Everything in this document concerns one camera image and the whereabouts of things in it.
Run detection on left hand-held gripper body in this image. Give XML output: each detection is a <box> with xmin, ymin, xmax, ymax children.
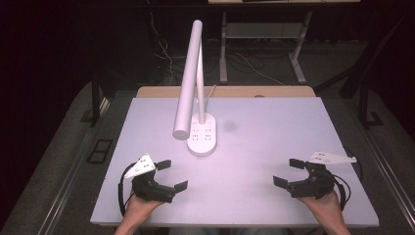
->
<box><xmin>123</xmin><ymin>153</ymin><xmax>177</xmax><ymax>204</ymax></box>

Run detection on white floor cable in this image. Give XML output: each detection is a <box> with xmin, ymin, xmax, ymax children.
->
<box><xmin>146</xmin><ymin>0</ymin><xmax>175</xmax><ymax>86</ymax></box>
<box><xmin>234</xmin><ymin>52</ymin><xmax>286</xmax><ymax>87</ymax></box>

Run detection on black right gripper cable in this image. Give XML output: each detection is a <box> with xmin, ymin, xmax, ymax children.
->
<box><xmin>332</xmin><ymin>148</ymin><xmax>364</xmax><ymax>212</ymax></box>

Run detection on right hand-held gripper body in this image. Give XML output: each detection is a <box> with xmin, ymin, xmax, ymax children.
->
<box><xmin>288</xmin><ymin>150</ymin><xmax>358</xmax><ymax>201</ymax></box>

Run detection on person's right hand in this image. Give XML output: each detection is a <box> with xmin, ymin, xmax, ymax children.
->
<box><xmin>297</xmin><ymin>190</ymin><xmax>345</xmax><ymax>225</ymax></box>

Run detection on white table mat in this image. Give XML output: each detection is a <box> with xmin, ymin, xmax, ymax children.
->
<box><xmin>90</xmin><ymin>96</ymin><xmax>381</xmax><ymax>228</ymax></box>

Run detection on grey metal desk frame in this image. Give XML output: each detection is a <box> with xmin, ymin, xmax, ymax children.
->
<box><xmin>218</xmin><ymin>11</ymin><xmax>313</xmax><ymax>85</ymax></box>

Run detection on white lamp cable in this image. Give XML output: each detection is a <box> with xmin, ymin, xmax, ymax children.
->
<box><xmin>205</xmin><ymin>84</ymin><xmax>217</xmax><ymax>110</ymax></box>

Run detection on white desk lamp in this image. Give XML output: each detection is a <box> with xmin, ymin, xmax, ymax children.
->
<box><xmin>171</xmin><ymin>19</ymin><xmax>218</xmax><ymax>158</ymax></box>

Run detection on person's left hand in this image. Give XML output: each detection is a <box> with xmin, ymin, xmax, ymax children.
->
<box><xmin>124</xmin><ymin>194</ymin><xmax>164</xmax><ymax>227</ymax></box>

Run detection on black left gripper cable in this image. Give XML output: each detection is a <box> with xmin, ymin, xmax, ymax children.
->
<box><xmin>117</xmin><ymin>162</ymin><xmax>137</xmax><ymax>217</ymax></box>

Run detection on aluminium floor rail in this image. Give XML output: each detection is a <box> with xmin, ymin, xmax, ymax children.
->
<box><xmin>353</xmin><ymin>121</ymin><xmax>415</xmax><ymax>229</ymax></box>
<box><xmin>38</xmin><ymin>128</ymin><xmax>99</xmax><ymax>235</ymax></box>

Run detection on black metal stand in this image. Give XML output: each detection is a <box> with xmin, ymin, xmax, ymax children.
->
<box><xmin>313</xmin><ymin>13</ymin><xmax>415</xmax><ymax>129</ymax></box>

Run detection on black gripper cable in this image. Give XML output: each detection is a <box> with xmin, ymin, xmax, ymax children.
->
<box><xmin>332</xmin><ymin>148</ymin><xmax>364</xmax><ymax>212</ymax></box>
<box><xmin>117</xmin><ymin>162</ymin><xmax>137</xmax><ymax>217</ymax></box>

